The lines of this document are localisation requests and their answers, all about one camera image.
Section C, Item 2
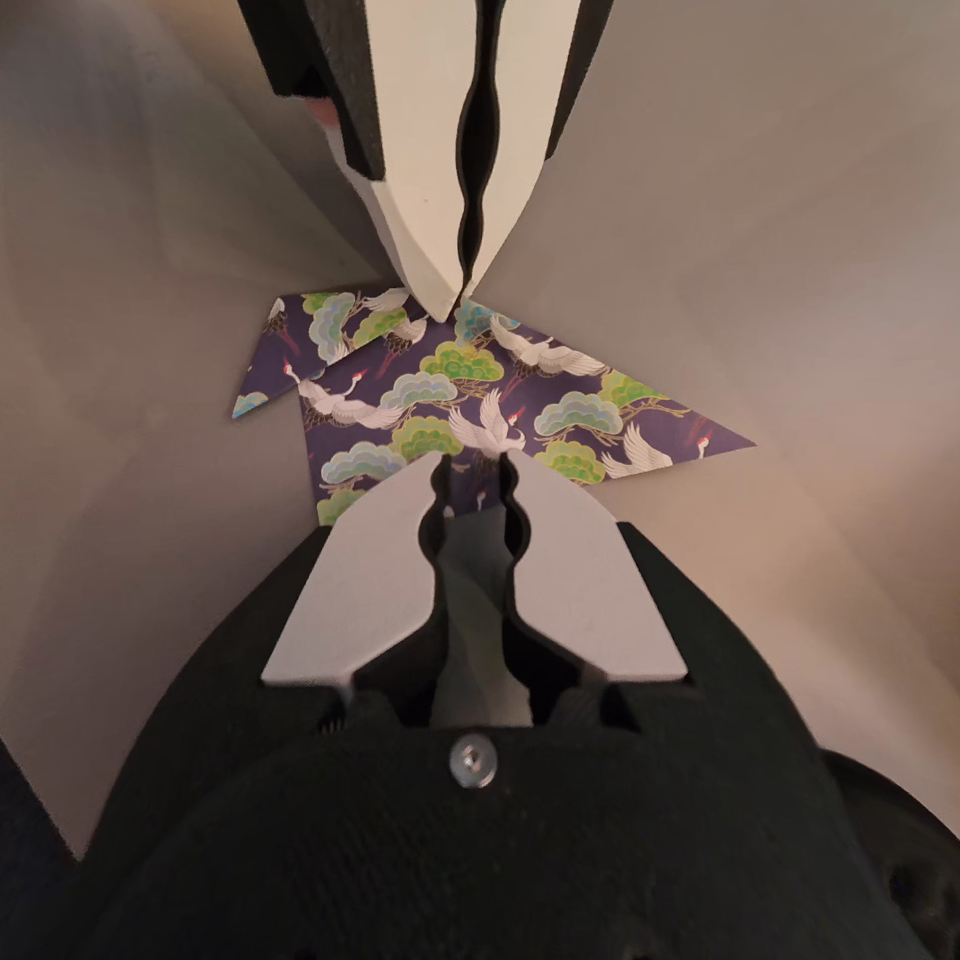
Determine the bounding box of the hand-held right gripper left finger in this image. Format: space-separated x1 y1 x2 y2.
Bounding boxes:
259 450 453 689

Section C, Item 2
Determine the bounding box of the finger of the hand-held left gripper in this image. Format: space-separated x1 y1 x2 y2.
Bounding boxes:
459 0 580 295
366 0 483 324

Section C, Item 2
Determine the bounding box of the patterned origami paper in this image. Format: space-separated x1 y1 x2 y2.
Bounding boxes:
231 285 757 528

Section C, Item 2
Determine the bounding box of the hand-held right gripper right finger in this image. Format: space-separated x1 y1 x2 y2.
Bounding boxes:
498 452 691 685

